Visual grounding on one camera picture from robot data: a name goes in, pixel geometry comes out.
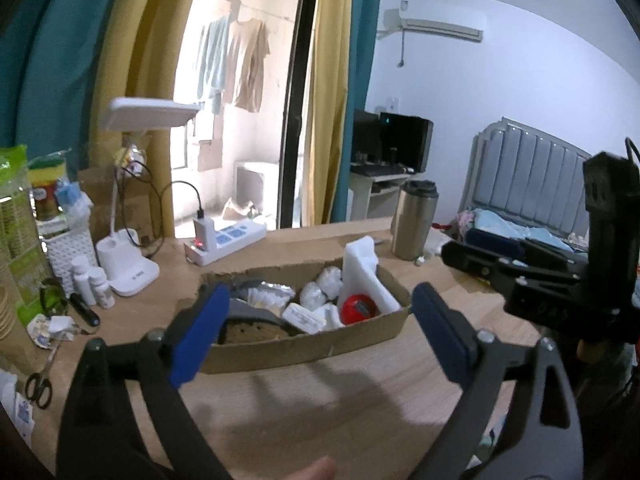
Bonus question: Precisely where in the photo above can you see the light blue bed blanket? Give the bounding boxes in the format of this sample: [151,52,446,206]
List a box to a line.
[457,207,591,261]

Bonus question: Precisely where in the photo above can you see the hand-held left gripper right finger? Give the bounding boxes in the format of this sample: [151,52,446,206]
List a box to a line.
[407,282,585,480]

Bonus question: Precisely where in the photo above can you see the yellow curtain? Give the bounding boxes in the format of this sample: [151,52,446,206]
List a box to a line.
[302,0,353,226]
[90,0,211,241]

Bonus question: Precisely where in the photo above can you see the person's left hand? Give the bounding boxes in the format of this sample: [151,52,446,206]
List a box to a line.
[290,456,338,480]

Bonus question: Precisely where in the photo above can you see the white card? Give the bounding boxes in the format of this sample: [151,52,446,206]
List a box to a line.
[0,370,36,436]

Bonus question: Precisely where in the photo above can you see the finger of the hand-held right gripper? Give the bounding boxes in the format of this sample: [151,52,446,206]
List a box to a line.
[465,229,590,275]
[441,241,526,287]

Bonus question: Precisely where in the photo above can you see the white washing machine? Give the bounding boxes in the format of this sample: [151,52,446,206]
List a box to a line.
[234,160,281,211]

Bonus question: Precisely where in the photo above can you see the clear plastic bag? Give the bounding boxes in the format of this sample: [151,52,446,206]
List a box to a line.
[427,225,458,256]

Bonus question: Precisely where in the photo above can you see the bag of cotton swabs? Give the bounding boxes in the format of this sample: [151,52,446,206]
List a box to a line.
[247,280,296,311]

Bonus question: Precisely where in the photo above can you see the black strap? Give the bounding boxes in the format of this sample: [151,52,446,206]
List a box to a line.
[39,280,68,317]

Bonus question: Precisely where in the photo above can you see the white computer desk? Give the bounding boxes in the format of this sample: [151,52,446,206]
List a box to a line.
[347,162,413,221]

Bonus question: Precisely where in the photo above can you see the green bag of paper cups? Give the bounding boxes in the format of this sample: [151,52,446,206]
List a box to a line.
[0,145,51,326]

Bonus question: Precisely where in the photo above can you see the grey padded headboard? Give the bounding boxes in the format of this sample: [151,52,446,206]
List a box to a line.
[462,117,601,241]

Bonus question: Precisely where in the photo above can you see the white desk lamp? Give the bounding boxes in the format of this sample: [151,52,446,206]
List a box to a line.
[96,97,201,297]

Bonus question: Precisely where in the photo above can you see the black handled scissors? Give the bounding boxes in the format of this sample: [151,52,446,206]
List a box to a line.
[26,337,63,409]

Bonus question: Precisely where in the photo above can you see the white perforated basket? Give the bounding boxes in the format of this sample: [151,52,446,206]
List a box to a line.
[46,232,98,296]

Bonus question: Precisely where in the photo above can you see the brown cardboard box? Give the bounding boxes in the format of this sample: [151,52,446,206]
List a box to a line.
[197,255,412,375]

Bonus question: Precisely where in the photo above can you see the black cable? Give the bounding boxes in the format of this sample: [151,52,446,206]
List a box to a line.
[117,165,206,261]

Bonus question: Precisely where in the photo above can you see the crumpled white plastic bag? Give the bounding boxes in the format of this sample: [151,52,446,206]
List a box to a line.
[65,195,96,231]

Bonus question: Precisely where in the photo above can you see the small cartoon print packet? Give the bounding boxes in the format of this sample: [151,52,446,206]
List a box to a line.
[27,314,56,348]

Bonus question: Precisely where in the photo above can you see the hanging beige shirt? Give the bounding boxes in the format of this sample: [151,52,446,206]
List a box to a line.
[232,17,271,113]

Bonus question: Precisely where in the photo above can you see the black flashlight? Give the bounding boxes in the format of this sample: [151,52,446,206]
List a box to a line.
[69,293,101,328]

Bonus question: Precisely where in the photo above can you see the white foam block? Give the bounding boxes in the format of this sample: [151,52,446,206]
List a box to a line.
[341,236,402,313]

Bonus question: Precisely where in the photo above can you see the short white pill bottle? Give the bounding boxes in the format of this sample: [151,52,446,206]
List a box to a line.
[89,266,115,309]

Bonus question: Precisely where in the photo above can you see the clear plastic packet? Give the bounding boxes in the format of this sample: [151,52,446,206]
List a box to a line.
[112,142,151,181]

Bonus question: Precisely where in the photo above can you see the stainless steel tumbler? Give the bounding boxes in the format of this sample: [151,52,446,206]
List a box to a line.
[391,180,440,261]

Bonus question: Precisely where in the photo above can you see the teal curtain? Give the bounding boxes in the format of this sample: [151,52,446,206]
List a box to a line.
[0,0,126,161]
[330,0,383,223]

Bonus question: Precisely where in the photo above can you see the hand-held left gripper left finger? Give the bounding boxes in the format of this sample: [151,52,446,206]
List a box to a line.
[56,282,233,480]

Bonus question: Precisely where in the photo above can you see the black computer monitor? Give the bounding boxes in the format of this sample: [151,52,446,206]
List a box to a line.
[352,109,434,173]

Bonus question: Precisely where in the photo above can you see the hanging light blue shirt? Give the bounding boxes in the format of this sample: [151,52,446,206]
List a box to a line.
[192,12,236,116]

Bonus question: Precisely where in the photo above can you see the white air conditioner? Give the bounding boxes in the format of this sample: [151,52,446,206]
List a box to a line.
[397,10,486,43]

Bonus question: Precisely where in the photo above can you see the black door frame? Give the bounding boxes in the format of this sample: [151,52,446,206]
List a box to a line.
[277,0,323,231]

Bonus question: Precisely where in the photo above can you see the white charger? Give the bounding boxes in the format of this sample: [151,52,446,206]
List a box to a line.
[194,217,215,251]

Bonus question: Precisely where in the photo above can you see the red round object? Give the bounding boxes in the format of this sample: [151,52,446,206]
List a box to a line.
[340,292,378,326]

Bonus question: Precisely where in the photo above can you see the clear bubble wrap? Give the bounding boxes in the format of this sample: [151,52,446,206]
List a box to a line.
[299,281,327,311]

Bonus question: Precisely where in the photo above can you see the jar with yellow lid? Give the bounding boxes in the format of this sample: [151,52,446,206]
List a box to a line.
[27,157,68,221]

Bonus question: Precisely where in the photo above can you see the stack of brown paper cups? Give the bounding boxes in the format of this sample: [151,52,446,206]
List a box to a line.
[0,285,21,346]

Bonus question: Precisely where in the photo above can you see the white power strip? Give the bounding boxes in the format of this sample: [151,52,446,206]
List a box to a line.
[184,222,267,267]

